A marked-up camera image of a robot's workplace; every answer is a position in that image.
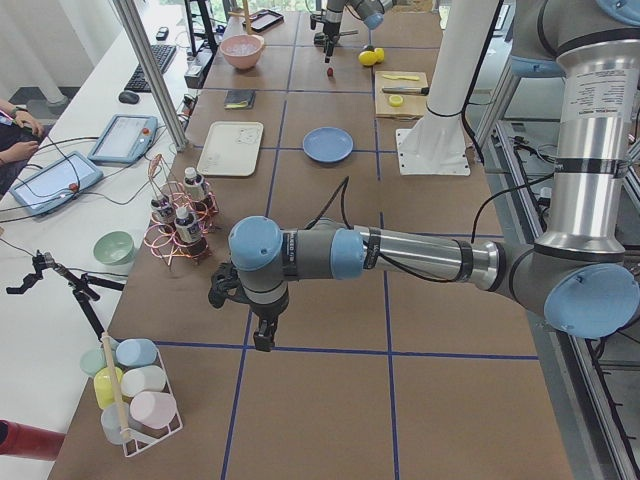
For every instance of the yellow cup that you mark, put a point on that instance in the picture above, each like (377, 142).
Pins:
(103, 388)

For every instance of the blue teach pendant near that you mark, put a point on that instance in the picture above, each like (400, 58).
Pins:
(56, 184)

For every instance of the pink cup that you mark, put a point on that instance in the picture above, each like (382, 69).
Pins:
(153, 409)

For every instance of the aluminium frame post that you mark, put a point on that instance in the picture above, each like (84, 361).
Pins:
(134, 28)

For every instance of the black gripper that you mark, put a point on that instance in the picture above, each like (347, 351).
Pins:
(266, 314)
(330, 26)

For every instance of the white wire cup rack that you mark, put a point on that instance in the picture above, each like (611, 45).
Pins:
(116, 421)

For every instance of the whole yellow lemon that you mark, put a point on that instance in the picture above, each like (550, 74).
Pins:
(368, 58)

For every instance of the light blue cup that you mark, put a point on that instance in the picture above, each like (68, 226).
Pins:
(136, 352)

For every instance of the copper wire bottle rack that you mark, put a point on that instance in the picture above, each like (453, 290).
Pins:
(167, 246)

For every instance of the blue plate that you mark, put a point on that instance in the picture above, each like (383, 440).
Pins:
(328, 145)

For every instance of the dark drink bottle back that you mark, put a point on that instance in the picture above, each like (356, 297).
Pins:
(195, 187)

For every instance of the dark drink bottle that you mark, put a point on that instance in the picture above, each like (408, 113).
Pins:
(189, 231)
(195, 187)
(163, 213)

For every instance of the cream bear tray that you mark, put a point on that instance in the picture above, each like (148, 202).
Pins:
(231, 149)

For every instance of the dark drink bottle front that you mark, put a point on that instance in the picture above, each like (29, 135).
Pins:
(189, 231)

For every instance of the black computer mouse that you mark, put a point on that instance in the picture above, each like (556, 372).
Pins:
(128, 97)

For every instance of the white cup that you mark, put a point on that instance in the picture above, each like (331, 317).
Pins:
(147, 378)

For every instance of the blue teach pendant far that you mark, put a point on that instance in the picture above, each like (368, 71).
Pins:
(125, 139)

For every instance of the yellow plastic knife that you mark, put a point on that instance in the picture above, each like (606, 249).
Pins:
(401, 77)

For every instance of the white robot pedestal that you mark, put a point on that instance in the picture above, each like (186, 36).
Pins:
(436, 143)

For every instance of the pink bowl of ice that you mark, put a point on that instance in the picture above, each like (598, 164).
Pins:
(242, 51)

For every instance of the lemon half slice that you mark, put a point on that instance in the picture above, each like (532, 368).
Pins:
(395, 100)

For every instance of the blue teach pendant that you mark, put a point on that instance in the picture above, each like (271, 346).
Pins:
(125, 139)
(56, 184)

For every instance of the wooden cutting board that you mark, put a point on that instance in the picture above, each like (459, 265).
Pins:
(413, 106)

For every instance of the green bowl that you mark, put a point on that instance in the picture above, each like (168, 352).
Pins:
(114, 248)

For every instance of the grey folded cloth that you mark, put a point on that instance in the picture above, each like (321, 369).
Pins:
(239, 99)

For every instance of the dark drink bottle middle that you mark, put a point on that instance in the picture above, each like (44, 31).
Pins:
(163, 213)

